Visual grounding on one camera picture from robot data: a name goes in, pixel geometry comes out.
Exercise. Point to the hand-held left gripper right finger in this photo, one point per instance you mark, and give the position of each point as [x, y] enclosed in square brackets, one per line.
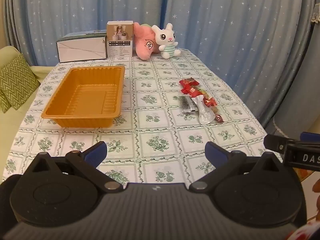
[215, 152]

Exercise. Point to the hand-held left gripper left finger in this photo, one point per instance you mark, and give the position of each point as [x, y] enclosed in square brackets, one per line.
[96, 152]

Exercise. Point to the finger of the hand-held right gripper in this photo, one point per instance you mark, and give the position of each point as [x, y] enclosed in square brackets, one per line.
[275, 143]
[310, 136]

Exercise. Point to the small red candy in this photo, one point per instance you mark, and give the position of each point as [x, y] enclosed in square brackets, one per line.
[219, 118]

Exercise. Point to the silver foil snack wrapper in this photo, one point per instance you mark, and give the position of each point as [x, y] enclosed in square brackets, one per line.
[205, 113]

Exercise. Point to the yellow red snack packet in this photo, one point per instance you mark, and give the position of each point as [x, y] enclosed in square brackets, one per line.
[213, 110]

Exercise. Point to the red candy packet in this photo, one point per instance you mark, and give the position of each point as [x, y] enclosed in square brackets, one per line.
[210, 101]

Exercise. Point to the orange plastic tray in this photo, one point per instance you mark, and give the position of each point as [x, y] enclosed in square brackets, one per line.
[85, 97]

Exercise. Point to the black patterned snack packet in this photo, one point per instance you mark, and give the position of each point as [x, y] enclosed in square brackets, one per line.
[186, 103]

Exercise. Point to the green-edged colourful snack packet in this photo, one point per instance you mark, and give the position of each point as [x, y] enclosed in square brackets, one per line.
[203, 92]

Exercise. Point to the red white-label snack packet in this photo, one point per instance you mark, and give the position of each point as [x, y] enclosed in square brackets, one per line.
[190, 90]

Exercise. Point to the large red snack packet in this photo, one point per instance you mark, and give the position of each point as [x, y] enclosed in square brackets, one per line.
[188, 82]

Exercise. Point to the person's right hand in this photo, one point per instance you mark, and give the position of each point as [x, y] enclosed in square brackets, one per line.
[317, 186]

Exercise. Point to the person's red printed clothing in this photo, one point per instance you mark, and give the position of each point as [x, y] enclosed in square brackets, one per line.
[305, 232]

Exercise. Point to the pale green sofa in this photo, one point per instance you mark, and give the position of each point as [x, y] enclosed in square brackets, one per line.
[15, 130]

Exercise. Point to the green zigzag pillow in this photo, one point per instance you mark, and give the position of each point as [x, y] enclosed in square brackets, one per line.
[17, 80]
[4, 102]

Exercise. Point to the flat white cardboard box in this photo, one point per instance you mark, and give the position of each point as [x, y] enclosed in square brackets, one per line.
[82, 48]

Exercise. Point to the tan upright product box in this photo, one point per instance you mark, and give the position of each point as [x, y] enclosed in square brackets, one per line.
[119, 40]

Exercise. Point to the blue star-print curtain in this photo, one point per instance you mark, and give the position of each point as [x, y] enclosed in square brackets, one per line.
[75, 7]
[237, 30]

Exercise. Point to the pink plush toy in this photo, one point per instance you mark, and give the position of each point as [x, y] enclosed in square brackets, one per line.
[145, 42]

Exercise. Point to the white rabbit plush toy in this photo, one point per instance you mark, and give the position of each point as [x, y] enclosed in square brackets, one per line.
[166, 41]

